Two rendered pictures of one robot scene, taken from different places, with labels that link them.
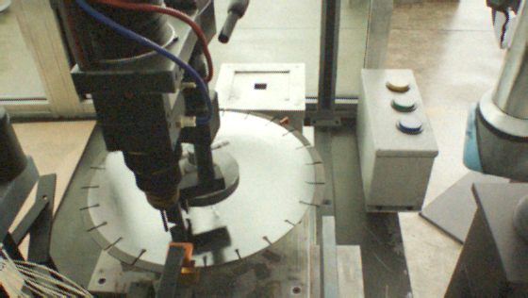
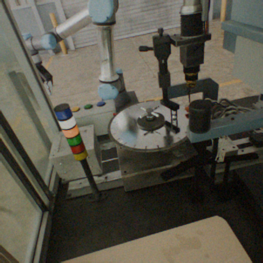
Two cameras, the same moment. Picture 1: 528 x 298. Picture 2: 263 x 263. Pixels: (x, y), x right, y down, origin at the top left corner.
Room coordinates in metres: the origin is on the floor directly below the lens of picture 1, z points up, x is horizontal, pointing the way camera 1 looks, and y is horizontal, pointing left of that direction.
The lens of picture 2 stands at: (0.73, 0.74, 1.42)
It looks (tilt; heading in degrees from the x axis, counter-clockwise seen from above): 35 degrees down; 260
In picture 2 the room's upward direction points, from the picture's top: 11 degrees counter-clockwise
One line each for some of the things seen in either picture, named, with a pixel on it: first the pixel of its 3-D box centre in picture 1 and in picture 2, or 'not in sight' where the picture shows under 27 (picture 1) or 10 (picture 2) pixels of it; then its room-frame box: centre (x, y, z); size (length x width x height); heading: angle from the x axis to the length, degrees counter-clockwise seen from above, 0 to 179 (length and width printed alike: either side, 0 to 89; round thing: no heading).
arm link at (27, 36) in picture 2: not in sight; (28, 44); (0.98, -0.61, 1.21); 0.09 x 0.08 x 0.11; 155
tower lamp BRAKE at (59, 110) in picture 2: not in sight; (63, 111); (0.82, 0.18, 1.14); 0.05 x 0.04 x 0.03; 83
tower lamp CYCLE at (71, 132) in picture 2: not in sight; (70, 129); (0.82, 0.18, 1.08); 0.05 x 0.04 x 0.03; 83
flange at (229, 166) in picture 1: (200, 169); (150, 118); (0.53, 0.07, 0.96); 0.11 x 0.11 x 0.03
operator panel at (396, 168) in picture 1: (390, 136); (92, 120); (0.76, -0.28, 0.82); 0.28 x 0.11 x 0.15; 173
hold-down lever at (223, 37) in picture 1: (218, 16); (150, 49); (0.49, 0.02, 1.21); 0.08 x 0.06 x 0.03; 173
